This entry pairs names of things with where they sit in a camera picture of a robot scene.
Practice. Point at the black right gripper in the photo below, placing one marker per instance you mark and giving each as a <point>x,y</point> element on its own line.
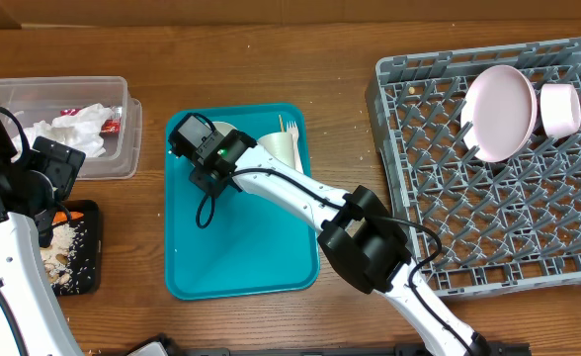
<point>207,175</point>

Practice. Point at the white bowl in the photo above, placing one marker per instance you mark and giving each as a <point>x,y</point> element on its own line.
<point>224,128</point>

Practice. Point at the white paper cup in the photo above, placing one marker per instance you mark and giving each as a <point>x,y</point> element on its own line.
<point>280,145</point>

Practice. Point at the wooden chopstick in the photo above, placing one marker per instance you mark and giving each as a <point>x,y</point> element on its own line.
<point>282,125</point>

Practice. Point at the white plastic fork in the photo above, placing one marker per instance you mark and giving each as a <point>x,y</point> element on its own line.
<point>292,128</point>

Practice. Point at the red snack wrapper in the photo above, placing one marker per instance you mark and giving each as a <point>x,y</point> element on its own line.
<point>110,123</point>

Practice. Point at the white napkin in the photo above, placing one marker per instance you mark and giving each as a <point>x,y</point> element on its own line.
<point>81,131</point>

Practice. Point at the orange carrot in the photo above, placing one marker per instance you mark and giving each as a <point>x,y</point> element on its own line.
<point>61,217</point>

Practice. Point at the large pink plate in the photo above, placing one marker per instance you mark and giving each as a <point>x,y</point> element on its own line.
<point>501,110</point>

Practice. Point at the pink bowl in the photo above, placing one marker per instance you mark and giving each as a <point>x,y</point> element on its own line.
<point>560,110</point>

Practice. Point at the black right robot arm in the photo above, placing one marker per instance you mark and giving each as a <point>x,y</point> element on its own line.
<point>364,244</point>

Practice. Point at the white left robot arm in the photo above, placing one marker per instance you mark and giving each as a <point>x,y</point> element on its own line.
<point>35,178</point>

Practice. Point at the black food waste tray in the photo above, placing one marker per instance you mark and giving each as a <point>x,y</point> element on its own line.
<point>86,265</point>

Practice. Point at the clear plastic waste bin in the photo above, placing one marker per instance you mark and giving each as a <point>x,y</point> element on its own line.
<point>42,99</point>

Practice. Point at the teal plastic serving tray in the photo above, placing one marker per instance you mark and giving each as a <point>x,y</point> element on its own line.
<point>241,245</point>

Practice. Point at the pile of white rice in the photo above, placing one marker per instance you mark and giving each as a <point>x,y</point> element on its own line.
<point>65,241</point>

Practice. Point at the pile of peanuts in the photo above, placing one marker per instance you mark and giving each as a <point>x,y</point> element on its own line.
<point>55,266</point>

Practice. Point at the grey plastic dish rack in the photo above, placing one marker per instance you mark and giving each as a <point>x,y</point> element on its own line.
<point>505,227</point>

